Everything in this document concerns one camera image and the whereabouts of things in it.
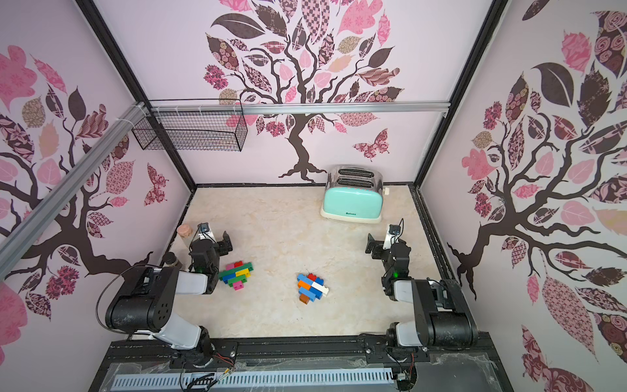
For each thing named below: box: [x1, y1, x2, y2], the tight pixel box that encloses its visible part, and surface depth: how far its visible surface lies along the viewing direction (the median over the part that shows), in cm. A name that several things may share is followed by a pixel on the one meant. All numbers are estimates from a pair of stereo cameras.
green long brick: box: [218, 262, 254, 281], surface depth 92 cm
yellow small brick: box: [235, 268, 252, 278], surface depth 91 cm
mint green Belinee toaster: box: [320, 164, 385, 224], surface depth 101 cm
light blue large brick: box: [297, 273, 315, 286], surface depth 89 cm
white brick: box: [311, 280, 330, 297], surface depth 87 cm
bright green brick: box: [227, 275, 248, 288], surface depth 89 cm
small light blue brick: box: [297, 286, 316, 303], surface depth 85 cm
